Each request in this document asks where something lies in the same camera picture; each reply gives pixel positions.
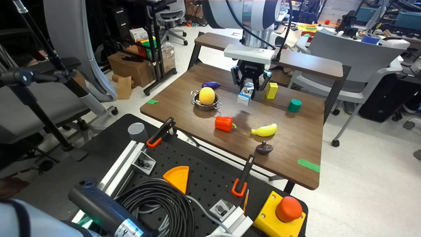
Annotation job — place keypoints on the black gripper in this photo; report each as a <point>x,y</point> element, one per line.
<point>252,70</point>

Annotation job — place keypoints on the blue white milk carton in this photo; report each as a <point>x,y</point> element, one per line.
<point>244,98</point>

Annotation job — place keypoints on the purple toy eggplant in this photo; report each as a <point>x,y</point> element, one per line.
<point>211,85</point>

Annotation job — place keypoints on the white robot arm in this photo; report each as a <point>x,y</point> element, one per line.
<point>245,14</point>

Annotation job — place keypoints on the yellow toy block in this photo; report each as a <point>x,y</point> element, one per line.
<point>272,91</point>

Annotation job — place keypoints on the yellow toy lemon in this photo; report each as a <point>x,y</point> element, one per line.
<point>207,95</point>

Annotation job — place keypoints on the green toy cylinder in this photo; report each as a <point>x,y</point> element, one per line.
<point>294,106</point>

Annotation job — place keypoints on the yellow toy banana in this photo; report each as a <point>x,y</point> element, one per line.
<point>265,131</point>

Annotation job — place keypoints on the small steel pot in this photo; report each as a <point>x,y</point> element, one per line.
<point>206,106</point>

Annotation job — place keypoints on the brown round toy mushroom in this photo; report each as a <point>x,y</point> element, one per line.
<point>265,148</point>

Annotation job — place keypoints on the long green tape strip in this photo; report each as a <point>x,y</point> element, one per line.
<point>308,165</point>

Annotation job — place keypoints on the grey office chair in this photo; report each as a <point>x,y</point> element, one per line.
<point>351,57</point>

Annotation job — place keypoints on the small green tape piece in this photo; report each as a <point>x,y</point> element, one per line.
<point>152,102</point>

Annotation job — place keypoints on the black perforated breadboard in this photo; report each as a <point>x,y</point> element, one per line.
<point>206,173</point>

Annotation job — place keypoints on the orange black bar clamp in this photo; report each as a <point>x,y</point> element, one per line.
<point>240,185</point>
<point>160,133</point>

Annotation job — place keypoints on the black metal shelf cart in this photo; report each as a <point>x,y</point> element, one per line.
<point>153,44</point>

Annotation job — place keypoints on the orange plastic wedge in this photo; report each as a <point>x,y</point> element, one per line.
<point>180,180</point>

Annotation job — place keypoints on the large cardboard box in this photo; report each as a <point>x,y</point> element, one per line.
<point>130,66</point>

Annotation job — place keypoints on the grey round cylinder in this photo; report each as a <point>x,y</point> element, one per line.
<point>136,128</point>

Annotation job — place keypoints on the small cardboard box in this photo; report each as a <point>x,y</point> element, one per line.
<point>124,87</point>

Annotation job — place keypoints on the yellow emergency stop button box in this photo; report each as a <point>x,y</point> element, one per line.
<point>274,219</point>

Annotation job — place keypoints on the dark blue cylindrical device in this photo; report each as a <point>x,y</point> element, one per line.
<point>103,208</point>

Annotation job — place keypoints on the black office chair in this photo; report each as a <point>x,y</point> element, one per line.
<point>44,106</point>

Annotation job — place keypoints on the black tripod stand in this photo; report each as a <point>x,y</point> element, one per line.
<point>44,48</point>

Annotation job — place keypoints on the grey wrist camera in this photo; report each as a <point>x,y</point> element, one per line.
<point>251,53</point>

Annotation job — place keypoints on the metal mounting bracket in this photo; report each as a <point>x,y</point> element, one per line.
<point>223,210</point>
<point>144,164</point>

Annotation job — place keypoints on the aluminium extrusion rail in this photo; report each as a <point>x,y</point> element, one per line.
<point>120,165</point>

